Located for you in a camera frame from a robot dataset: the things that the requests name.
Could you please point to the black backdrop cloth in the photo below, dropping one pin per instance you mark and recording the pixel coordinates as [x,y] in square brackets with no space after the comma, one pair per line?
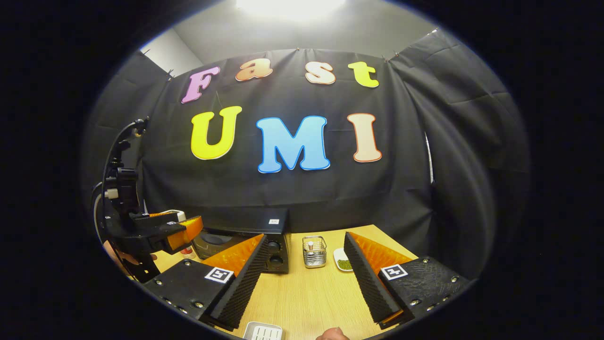
[401,189]

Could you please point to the black electric oven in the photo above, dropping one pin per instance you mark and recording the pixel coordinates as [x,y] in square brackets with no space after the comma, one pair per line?
[245,219]

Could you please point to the green beans pile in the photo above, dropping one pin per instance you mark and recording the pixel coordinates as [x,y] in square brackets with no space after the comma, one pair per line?
[345,265]

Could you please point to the white tray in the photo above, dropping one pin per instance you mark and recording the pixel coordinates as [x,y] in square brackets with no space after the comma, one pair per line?
[262,330]

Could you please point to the white divided plate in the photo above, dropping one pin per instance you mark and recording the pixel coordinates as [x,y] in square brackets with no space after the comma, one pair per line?
[340,254]

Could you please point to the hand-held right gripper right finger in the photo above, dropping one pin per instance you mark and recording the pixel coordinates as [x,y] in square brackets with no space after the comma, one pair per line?
[370,283]

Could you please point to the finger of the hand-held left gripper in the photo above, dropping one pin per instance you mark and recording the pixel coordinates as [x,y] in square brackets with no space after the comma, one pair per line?
[151,217]
[181,233]

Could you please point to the clear plastic bottle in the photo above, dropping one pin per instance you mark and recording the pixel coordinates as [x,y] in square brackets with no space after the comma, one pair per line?
[188,251]

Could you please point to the ceiling light panel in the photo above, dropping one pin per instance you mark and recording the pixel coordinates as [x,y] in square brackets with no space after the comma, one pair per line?
[290,7]

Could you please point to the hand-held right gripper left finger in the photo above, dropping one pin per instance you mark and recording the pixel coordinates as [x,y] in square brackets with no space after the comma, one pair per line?
[245,283]

